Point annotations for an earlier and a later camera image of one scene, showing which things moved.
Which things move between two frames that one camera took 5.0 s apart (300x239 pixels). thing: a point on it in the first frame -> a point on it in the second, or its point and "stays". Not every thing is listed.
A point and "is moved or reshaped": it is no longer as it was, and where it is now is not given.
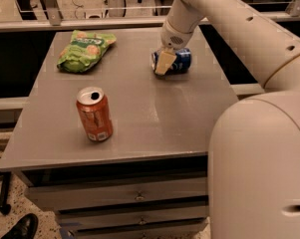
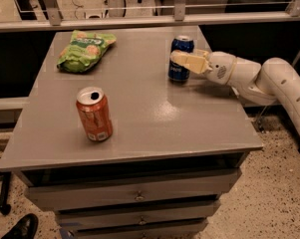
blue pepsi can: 181,64 is moved or reshaped
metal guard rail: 298,8 stays
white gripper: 173,37 -> 219,67
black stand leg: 5,176 stays
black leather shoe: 26,228 stays
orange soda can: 94,110 stays
